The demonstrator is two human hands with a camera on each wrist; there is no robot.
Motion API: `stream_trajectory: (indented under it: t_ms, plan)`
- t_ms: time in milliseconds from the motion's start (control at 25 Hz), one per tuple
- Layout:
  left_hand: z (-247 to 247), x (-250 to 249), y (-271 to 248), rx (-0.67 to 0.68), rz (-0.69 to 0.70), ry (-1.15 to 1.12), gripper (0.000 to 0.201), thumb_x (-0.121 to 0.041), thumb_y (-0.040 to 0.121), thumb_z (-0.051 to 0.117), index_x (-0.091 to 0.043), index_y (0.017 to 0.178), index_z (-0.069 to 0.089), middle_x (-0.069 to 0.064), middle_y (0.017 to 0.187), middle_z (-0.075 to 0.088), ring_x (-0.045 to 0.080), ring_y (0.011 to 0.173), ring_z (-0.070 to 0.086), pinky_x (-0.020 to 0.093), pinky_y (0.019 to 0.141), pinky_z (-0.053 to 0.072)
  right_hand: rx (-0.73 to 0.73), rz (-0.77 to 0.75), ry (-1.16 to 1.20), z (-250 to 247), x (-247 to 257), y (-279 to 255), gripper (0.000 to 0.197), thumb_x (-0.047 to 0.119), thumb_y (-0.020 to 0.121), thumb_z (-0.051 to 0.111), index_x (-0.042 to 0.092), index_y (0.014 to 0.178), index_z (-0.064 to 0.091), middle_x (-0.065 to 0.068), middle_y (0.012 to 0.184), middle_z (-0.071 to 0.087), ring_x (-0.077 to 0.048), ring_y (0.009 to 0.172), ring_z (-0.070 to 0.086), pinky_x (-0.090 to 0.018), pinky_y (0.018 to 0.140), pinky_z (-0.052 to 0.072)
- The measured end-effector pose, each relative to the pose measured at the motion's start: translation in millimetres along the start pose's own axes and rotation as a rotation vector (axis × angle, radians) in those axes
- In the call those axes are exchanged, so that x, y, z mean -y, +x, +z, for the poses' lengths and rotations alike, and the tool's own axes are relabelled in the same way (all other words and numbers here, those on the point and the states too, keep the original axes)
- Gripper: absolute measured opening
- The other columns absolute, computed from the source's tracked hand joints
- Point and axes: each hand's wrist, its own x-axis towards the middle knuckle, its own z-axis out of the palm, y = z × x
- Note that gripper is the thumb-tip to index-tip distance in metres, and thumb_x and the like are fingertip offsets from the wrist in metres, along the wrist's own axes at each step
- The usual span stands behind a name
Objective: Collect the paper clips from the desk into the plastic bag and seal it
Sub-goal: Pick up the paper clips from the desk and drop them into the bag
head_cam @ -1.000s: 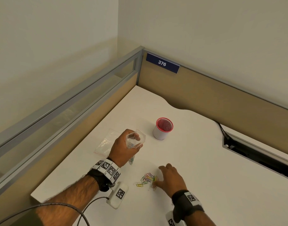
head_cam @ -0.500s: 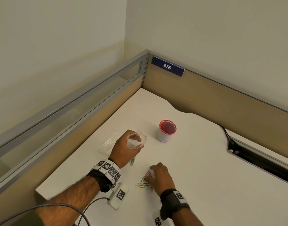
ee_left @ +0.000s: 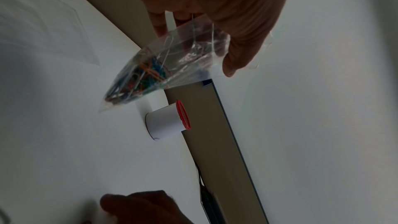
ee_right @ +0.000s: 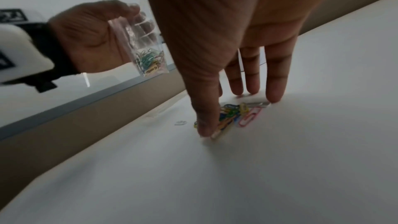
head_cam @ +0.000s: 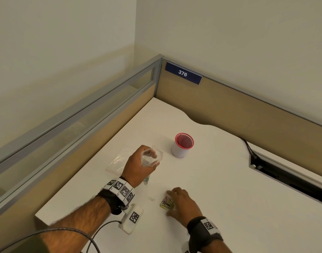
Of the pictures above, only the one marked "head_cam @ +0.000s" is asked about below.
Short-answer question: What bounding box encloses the beige partition panel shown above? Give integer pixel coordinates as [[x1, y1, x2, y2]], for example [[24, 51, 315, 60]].
[[154, 59, 322, 180]]

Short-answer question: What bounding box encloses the grey desk cable slot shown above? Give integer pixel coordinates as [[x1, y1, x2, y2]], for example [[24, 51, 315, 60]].
[[249, 149, 322, 206]]

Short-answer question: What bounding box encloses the grey framed glass partition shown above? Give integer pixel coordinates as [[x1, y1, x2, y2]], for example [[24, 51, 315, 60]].
[[0, 54, 164, 222]]

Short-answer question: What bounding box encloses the black power cable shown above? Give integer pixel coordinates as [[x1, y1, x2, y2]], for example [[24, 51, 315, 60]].
[[240, 137, 258, 160]]

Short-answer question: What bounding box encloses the person's left forearm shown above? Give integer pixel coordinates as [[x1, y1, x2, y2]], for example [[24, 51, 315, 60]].
[[41, 195, 111, 253]]

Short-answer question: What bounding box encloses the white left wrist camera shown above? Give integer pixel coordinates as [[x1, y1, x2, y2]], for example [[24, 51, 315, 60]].
[[118, 205, 144, 235]]

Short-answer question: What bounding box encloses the white left marker band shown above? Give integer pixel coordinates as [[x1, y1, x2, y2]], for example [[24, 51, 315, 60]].
[[103, 177, 136, 203]]

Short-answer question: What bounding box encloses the pile of colourful paper clips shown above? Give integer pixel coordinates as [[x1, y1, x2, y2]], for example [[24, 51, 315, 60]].
[[160, 196, 175, 210]]

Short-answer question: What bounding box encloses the black wrist strap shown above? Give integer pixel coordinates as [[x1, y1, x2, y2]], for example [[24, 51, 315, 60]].
[[187, 216, 224, 252], [96, 189, 126, 215]]

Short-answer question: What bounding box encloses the person's left hand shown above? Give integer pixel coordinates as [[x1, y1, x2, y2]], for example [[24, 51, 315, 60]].
[[121, 144, 160, 189]]

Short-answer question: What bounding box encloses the black left camera cable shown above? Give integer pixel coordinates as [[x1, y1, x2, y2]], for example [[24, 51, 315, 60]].
[[0, 220, 123, 253]]

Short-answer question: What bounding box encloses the olive left sleeve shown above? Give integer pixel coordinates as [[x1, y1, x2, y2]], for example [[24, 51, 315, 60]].
[[8, 234, 50, 253]]

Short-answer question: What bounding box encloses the white right marker tag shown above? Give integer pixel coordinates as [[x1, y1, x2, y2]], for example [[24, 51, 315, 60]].
[[202, 218, 221, 234]]

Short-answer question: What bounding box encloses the person's right hand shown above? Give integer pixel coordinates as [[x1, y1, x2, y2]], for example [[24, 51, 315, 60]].
[[166, 187, 203, 227]]

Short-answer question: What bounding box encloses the clear plastic bag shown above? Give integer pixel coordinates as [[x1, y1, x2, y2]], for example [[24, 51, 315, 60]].
[[140, 145, 163, 185], [105, 145, 134, 174]]

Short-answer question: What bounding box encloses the black left wrist strap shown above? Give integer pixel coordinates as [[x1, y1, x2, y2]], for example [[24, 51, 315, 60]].
[[96, 189, 126, 215]]

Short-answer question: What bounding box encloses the black right wrist strap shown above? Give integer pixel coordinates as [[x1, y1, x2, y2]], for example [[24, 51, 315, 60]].
[[187, 216, 224, 252]]

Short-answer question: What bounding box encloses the blue number sign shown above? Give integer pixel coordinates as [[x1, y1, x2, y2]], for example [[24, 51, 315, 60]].
[[165, 61, 203, 85]]

